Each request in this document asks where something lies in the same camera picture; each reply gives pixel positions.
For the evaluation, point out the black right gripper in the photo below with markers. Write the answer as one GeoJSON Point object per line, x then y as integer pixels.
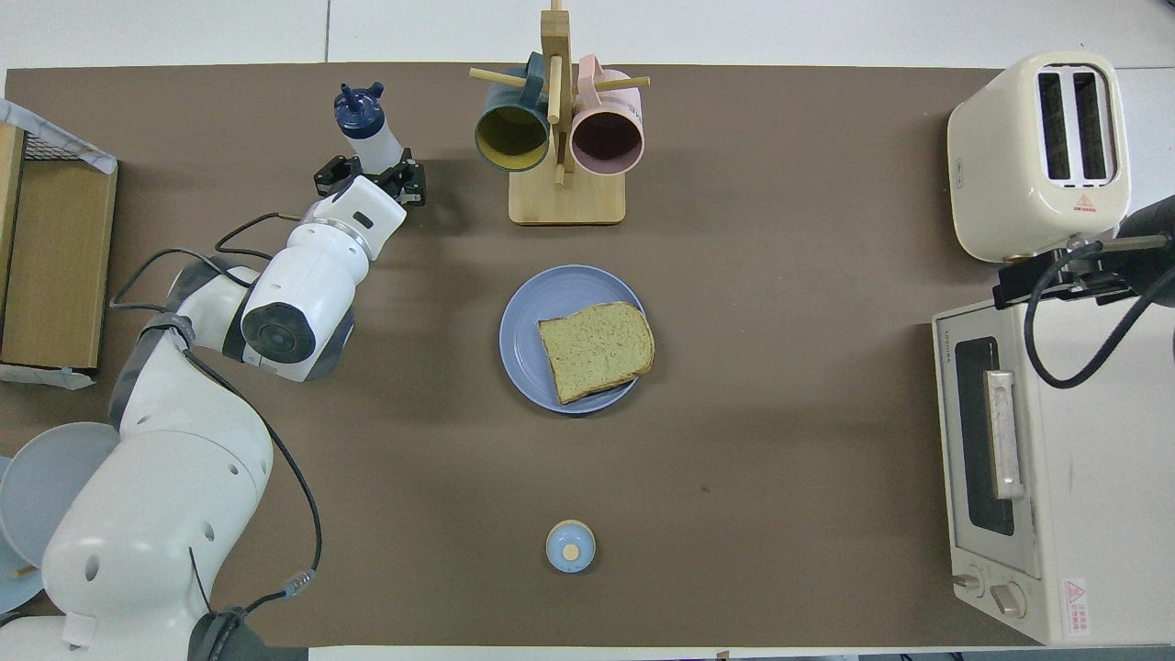
{"type": "Point", "coordinates": [1155, 243]}

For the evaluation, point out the white bottle navy cap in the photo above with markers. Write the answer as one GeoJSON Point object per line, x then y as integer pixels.
{"type": "Point", "coordinates": [372, 142]}

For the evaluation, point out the toasted bread slice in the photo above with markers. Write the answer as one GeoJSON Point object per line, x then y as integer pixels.
{"type": "Point", "coordinates": [597, 349]}

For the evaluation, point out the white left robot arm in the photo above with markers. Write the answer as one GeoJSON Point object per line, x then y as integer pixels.
{"type": "Point", "coordinates": [165, 505]}

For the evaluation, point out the blue round plate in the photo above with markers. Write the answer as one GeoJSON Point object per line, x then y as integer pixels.
{"type": "Point", "coordinates": [523, 321]}

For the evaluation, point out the grey plate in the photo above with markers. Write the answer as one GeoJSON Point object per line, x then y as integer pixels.
{"type": "Point", "coordinates": [46, 477]}

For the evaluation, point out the wooden plate rack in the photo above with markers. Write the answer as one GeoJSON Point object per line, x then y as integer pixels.
{"type": "Point", "coordinates": [25, 571]}

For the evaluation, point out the light blue plate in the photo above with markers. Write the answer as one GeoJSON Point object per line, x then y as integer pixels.
{"type": "Point", "coordinates": [11, 592]}

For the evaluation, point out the teal mug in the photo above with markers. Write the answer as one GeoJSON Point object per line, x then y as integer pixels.
{"type": "Point", "coordinates": [511, 138]}

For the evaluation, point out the cream two-slot toaster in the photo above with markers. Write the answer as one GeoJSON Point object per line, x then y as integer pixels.
{"type": "Point", "coordinates": [1010, 184]}

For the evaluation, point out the wooden mug tree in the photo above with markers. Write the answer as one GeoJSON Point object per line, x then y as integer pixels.
{"type": "Point", "coordinates": [565, 202]}

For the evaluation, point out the white toaster oven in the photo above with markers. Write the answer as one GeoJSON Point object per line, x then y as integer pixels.
{"type": "Point", "coordinates": [1102, 459]}

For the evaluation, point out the pink mug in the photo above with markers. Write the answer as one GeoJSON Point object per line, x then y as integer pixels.
{"type": "Point", "coordinates": [606, 138]}

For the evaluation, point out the patterned white cloth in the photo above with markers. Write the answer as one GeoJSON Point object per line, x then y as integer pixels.
{"type": "Point", "coordinates": [55, 133]}

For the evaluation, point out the white crumpled paper sheet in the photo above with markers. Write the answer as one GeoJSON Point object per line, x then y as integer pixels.
{"type": "Point", "coordinates": [37, 375]}

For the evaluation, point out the brown table mat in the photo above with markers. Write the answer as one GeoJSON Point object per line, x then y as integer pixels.
{"type": "Point", "coordinates": [734, 459]}

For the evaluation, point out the small blue call bell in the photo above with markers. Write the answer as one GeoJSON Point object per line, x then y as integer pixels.
{"type": "Point", "coordinates": [570, 546]}

